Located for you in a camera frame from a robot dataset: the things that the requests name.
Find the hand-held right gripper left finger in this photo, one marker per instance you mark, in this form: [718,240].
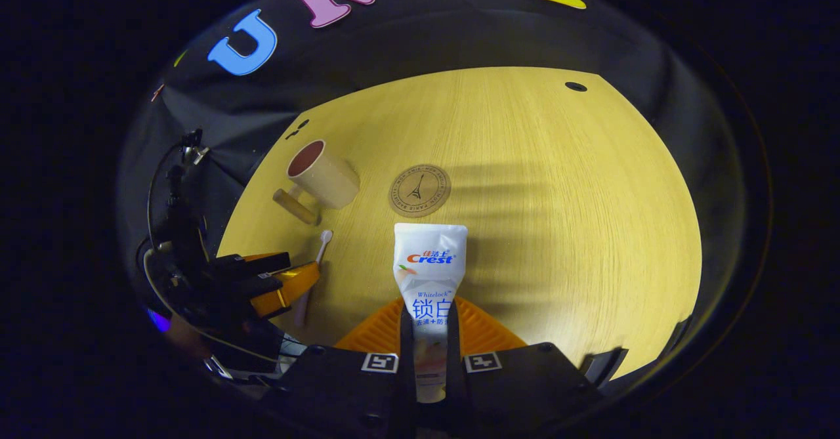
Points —
[341,393]

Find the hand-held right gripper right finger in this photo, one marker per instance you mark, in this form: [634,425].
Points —
[518,393]

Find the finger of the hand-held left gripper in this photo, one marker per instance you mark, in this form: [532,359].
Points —
[295,281]
[262,263]

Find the pale pink toothbrush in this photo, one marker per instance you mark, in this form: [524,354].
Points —
[321,249]

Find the white toothpaste tube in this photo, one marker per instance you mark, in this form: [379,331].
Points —
[430,262]

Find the round cork coaster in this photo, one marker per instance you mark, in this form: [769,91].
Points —
[419,191]

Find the black desk edge clamp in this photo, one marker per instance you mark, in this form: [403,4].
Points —
[607,363]

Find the black backdrop cloth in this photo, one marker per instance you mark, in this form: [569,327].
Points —
[426,39]

